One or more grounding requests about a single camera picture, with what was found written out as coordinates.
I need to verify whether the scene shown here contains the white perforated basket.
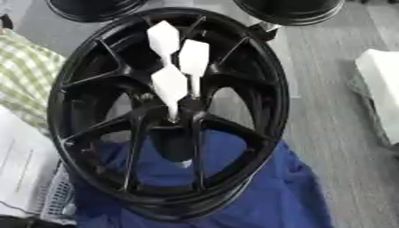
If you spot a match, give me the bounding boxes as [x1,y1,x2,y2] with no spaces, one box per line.
[37,161,78,225]

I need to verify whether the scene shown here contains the white foam block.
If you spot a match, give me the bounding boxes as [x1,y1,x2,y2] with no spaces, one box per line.
[354,48,399,146]

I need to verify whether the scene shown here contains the white paper sheet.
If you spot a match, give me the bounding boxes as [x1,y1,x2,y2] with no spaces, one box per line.
[0,105,62,219]

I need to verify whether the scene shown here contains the green white checked cloth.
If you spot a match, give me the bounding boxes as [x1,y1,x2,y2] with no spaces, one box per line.
[0,28,69,132]

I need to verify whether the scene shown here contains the black spoked wheel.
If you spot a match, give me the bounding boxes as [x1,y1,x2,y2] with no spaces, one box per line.
[45,6,292,223]

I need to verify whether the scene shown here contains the black round wheel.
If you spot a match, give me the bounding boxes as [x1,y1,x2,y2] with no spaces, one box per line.
[231,0,346,27]
[44,0,150,23]

